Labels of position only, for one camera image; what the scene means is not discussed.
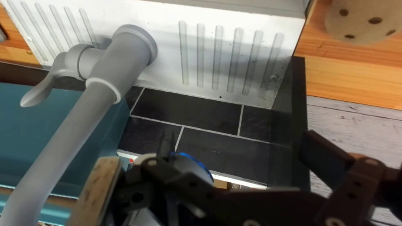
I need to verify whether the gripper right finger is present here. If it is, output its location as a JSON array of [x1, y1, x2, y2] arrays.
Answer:
[[298, 130, 402, 226]]

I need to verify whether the grey tap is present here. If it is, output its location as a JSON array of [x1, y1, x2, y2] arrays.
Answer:
[[0, 24, 158, 226]]

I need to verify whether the round wooden disc with holes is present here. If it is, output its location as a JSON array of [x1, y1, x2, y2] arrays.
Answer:
[[324, 0, 402, 45]]

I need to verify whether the grey tap lever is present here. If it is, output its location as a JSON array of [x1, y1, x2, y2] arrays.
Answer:
[[20, 44, 95, 108]]

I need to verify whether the teal sink basin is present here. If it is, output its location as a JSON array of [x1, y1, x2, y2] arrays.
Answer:
[[0, 82, 131, 226]]

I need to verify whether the white ribbed sink top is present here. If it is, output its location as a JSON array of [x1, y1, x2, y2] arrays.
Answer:
[[0, 0, 311, 110]]

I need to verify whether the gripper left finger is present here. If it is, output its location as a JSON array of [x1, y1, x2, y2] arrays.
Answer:
[[67, 156, 248, 226]]

